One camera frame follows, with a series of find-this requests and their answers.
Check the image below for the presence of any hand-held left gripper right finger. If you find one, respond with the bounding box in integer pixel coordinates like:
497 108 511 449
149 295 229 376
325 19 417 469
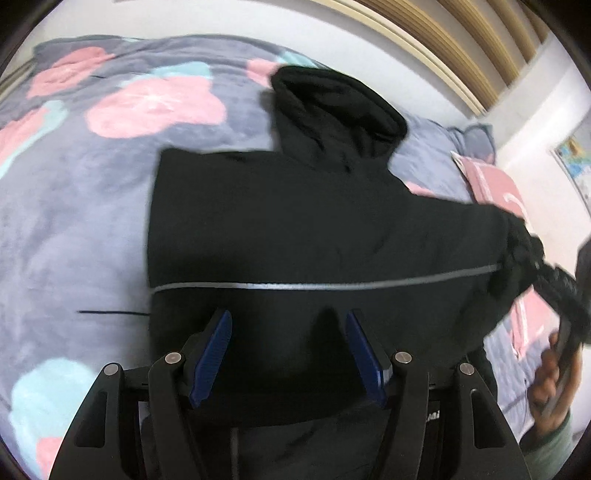
346 309 539 480

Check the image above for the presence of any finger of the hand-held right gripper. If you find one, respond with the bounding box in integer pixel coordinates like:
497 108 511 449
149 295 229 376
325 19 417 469
505 222 546 280

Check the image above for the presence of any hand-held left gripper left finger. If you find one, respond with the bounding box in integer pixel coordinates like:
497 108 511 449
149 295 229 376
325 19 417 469
48 309 232 480

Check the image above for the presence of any black hoodie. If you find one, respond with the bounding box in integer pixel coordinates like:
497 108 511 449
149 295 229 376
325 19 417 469
147 65 532 423

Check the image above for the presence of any person's right forearm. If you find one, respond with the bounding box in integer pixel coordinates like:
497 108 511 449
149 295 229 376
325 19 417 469
518 411 580 480

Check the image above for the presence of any person's right hand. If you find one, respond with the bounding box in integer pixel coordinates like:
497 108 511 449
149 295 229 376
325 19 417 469
527 332 583 435

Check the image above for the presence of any pink pillow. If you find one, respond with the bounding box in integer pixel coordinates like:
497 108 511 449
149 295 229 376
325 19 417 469
452 151 561 365

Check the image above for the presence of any grey floral blanket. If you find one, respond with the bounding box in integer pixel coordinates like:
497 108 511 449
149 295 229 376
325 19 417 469
0 34 561 480

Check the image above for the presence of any wooden slatted headboard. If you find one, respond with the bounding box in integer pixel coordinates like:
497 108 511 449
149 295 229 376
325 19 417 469
318 0 552 116

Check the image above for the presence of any wall map poster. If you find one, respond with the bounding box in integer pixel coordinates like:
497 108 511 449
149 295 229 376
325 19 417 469
555 134 591 206

